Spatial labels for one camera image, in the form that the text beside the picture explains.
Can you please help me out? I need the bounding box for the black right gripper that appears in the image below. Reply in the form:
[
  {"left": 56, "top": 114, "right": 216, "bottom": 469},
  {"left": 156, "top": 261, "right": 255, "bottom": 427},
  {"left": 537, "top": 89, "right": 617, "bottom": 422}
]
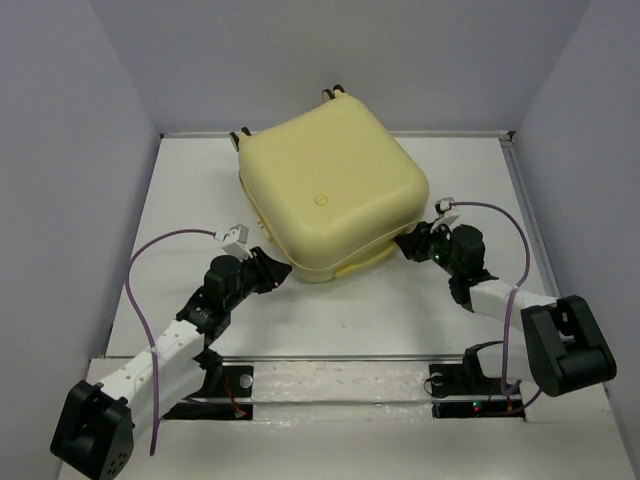
[{"left": 393, "top": 217, "right": 460, "bottom": 277}]

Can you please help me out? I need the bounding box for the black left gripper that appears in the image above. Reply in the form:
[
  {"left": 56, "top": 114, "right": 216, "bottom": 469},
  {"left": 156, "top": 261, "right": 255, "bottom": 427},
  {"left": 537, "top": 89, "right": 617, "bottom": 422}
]
[{"left": 224, "top": 246, "right": 292, "bottom": 311}]

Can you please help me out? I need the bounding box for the yellow hard-shell suitcase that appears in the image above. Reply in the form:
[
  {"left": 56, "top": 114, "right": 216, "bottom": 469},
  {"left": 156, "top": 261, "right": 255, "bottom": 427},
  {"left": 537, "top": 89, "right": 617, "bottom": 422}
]
[{"left": 229, "top": 84, "right": 429, "bottom": 283}]

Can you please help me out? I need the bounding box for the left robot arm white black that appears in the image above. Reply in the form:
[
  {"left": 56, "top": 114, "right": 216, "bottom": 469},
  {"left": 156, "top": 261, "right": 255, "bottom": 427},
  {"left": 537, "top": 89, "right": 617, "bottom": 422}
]
[{"left": 50, "top": 247, "right": 292, "bottom": 479}]

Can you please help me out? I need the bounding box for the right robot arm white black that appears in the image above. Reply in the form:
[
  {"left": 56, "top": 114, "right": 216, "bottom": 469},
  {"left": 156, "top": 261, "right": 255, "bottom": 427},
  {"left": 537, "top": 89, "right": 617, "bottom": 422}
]
[{"left": 394, "top": 222, "right": 617, "bottom": 397}]

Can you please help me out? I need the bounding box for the white front cover board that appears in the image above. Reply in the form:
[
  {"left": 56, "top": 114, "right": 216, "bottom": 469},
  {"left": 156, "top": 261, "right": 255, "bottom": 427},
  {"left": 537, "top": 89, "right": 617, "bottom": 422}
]
[{"left": 116, "top": 359, "right": 634, "bottom": 479}]

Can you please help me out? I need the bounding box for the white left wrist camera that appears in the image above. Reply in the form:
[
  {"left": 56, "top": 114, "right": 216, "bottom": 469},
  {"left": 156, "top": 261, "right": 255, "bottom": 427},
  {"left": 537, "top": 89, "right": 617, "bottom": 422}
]
[{"left": 214, "top": 224, "right": 251, "bottom": 261}]

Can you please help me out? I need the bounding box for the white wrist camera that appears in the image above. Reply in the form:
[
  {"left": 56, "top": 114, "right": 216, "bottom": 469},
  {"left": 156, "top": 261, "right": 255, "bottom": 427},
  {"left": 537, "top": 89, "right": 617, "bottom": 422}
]
[
  {"left": 430, "top": 197, "right": 460, "bottom": 233},
  {"left": 214, "top": 224, "right": 251, "bottom": 261}
]

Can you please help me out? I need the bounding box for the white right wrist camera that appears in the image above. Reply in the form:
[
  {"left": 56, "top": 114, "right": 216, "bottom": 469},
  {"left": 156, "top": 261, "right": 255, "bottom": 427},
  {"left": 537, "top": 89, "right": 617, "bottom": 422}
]
[{"left": 430, "top": 197, "right": 460, "bottom": 233}]

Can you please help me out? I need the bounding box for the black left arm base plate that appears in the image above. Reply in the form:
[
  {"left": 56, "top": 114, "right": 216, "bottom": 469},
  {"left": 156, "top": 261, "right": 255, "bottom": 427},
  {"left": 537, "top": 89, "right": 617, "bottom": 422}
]
[{"left": 163, "top": 364, "right": 254, "bottom": 421}]

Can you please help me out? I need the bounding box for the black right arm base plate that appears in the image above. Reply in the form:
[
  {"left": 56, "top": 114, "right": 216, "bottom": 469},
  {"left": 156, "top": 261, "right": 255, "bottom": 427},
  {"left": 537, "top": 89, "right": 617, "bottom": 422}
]
[{"left": 423, "top": 363, "right": 526, "bottom": 419}]

